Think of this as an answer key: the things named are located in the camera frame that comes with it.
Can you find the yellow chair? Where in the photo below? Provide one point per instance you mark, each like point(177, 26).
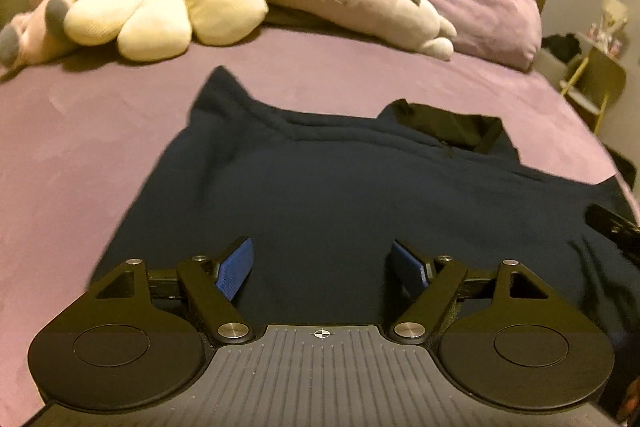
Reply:
point(602, 79)

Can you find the purple bed blanket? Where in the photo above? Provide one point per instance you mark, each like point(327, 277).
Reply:
point(90, 132)

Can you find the pink plush toy grey feet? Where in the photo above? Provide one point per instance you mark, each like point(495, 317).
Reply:
point(35, 22)

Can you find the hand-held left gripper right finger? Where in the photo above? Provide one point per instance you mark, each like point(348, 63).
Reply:
point(407, 267)

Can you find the navy zip jacket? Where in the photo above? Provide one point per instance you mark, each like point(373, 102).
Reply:
point(325, 187)

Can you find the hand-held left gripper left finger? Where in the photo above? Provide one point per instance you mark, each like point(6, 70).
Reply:
point(235, 267)

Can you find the black cloth on chair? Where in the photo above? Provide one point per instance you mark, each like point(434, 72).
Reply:
point(562, 47)

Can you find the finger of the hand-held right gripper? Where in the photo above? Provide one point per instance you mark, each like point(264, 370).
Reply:
point(617, 229)

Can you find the purple pillow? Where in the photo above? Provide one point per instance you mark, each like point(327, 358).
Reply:
point(485, 7)

